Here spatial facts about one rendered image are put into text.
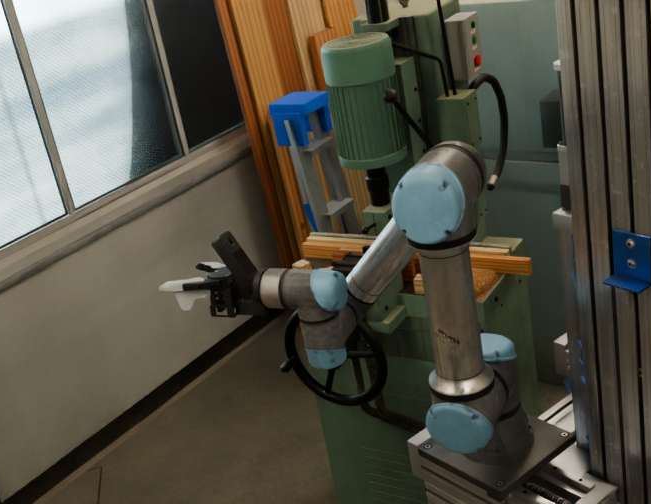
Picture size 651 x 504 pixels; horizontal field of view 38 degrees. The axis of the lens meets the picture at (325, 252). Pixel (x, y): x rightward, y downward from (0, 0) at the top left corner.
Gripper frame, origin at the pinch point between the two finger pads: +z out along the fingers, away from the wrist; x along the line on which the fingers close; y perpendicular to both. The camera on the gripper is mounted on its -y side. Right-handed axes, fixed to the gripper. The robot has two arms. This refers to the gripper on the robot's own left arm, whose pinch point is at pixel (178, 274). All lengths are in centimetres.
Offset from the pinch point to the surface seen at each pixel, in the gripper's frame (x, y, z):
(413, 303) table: 61, 28, -24
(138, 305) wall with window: 128, 60, 118
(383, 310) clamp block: 53, 27, -19
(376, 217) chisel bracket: 71, 9, -12
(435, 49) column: 91, -31, -25
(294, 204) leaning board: 189, 37, 78
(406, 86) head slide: 81, -23, -19
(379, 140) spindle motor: 67, -12, -17
